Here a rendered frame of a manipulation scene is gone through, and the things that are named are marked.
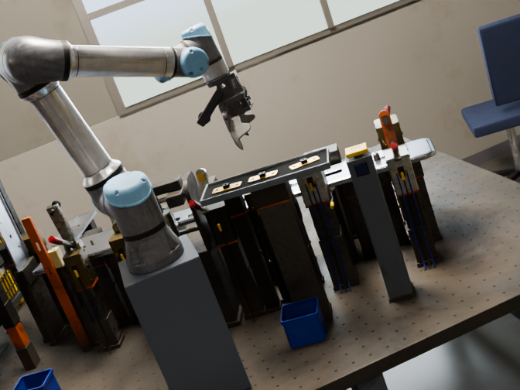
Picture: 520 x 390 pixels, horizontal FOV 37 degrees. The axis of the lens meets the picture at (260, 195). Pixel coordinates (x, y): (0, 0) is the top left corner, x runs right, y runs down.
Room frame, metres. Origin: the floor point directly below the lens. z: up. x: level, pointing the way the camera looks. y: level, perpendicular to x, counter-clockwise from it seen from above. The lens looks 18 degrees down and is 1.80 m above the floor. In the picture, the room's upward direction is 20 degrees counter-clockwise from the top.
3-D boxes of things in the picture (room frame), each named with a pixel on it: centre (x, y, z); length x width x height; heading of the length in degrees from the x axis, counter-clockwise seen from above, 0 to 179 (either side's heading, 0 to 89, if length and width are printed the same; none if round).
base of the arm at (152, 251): (1.92, 0.31, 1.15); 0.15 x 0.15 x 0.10
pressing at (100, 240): (2.46, 0.11, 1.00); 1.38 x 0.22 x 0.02; 79
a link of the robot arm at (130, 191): (1.92, 0.31, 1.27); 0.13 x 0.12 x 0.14; 22
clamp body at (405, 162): (2.17, -0.41, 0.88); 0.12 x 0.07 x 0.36; 169
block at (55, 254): (2.43, 0.69, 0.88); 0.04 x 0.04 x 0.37; 79
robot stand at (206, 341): (1.92, 0.31, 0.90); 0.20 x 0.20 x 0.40; 9
